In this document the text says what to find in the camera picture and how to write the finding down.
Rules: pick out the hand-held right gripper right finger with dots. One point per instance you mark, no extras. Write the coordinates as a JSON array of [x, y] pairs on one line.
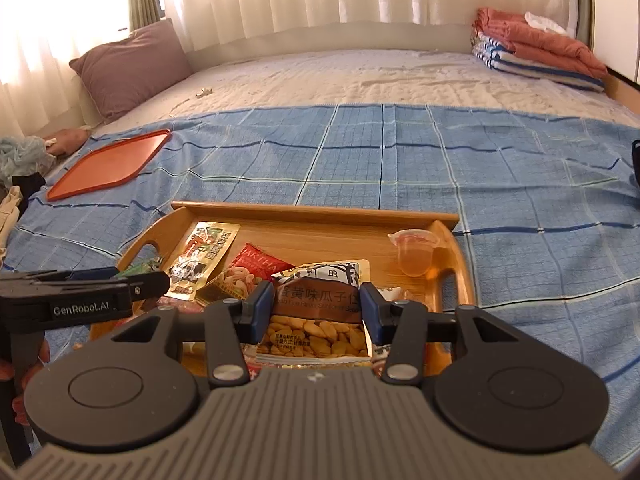
[[372, 312]]

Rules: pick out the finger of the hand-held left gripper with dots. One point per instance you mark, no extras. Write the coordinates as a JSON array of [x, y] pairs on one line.
[[147, 290], [95, 274]]

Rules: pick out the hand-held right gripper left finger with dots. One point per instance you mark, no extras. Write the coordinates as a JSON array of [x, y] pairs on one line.
[[261, 310]]

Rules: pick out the small yellow green snack packet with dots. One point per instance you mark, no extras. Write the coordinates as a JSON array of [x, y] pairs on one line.
[[145, 266]]

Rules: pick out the red cashew packet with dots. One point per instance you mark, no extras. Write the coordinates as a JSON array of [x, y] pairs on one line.
[[240, 275]]

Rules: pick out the brown sunflower seed packet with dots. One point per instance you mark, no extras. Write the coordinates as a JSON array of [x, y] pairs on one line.
[[315, 300]]

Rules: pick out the orange jelly cup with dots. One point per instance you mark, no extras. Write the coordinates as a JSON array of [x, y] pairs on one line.
[[417, 255]]

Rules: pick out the person's left hand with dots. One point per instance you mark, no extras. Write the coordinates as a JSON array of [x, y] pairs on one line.
[[44, 355]]

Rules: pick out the cream cloth bag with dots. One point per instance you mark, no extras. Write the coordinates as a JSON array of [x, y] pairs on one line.
[[10, 210]]

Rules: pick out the orange plastic tray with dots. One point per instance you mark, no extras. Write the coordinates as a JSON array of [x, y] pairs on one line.
[[110, 165]]

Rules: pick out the black cloth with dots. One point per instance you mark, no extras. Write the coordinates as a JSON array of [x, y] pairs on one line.
[[30, 185]]

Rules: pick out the pink soft item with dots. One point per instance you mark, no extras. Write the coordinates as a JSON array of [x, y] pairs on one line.
[[67, 141]]

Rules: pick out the crumpled teal cloth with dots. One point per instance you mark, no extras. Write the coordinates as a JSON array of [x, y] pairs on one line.
[[22, 155]]

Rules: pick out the blue plaid bed sheet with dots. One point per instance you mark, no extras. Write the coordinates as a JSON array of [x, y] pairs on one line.
[[525, 200]]

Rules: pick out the small pale object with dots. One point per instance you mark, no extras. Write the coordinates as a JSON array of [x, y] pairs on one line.
[[204, 92]]

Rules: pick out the purple pillow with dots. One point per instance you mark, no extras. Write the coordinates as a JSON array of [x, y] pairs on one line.
[[132, 67]]

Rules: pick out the quilted white mattress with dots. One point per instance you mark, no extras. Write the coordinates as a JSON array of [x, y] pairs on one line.
[[375, 80]]

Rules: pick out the beige headboard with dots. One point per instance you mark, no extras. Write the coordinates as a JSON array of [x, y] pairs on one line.
[[325, 37]]

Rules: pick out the folded blue striped blanket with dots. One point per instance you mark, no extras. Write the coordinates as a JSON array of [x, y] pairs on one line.
[[505, 62]]

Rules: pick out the black cap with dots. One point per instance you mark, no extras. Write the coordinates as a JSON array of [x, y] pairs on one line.
[[636, 160]]

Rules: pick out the folded blankets stack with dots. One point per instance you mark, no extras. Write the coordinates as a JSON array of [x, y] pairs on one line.
[[540, 42]]

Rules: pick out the white cloth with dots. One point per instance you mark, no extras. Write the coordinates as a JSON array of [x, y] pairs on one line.
[[542, 21]]

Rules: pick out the white wardrobe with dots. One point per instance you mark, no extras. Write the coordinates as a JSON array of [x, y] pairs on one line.
[[620, 20]]

